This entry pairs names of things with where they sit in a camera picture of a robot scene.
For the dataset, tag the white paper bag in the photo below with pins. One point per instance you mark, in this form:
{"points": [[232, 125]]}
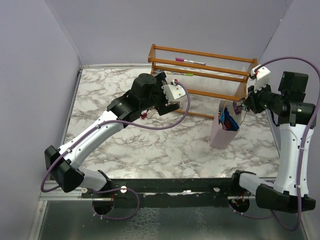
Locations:
{"points": [[220, 138]]}

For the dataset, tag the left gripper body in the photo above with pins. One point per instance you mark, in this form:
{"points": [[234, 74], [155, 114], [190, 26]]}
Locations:
{"points": [[158, 99]]}

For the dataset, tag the blue M&M's packet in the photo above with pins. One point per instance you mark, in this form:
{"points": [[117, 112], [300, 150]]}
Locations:
{"points": [[221, 117]]}

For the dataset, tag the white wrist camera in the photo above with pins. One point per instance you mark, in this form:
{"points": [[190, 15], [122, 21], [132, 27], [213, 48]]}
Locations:
{"points": [[173, 91], [261, 75]]}

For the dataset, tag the purple M&M's packet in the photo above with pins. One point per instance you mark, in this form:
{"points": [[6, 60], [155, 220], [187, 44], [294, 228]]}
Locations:
{"points": [[239, 107]]}

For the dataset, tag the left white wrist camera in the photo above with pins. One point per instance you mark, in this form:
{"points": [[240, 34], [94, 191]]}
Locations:
{"points": [[173, 91]]}

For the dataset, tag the wooden shelf rack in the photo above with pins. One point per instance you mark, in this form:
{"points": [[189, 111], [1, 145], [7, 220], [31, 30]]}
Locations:
{"points": [[222, 78]]}

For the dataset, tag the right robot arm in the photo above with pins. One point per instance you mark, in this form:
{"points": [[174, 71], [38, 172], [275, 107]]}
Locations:
{"points": [[289, 193]]}

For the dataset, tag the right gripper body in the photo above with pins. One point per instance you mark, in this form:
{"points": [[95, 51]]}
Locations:
{"points": [[263, 99]]}

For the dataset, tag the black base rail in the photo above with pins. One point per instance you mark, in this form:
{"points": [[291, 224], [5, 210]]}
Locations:
{"points": [[139, 193]]}

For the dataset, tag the small white eraser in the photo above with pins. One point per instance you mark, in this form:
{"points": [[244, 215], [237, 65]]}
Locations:
{"points": [[150, 114]]}

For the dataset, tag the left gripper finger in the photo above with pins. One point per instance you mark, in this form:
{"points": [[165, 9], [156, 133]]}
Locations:
{"points": [[167, 108], [161, 77]]}

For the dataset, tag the small red cylinder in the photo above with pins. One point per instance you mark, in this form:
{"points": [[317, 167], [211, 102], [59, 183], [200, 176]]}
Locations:
{"points": [[143, 116]]}

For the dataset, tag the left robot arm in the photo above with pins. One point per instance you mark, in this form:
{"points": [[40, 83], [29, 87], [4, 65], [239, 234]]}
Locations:
{"points": [[63, 164]]}

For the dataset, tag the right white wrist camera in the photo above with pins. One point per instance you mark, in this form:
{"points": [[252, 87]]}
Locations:
{"points": [[261, 75]]}

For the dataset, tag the green capped marker pen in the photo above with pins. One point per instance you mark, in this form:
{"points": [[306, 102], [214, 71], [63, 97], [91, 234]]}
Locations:
{"points": [[179, 73]]}

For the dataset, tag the magenta marker pen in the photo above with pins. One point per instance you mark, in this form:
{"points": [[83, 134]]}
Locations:
{"points": [[189, 61]]}

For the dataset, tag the blue Burts chips bag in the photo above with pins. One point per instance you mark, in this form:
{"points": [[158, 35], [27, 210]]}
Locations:
{"points": [[229, 122]]}

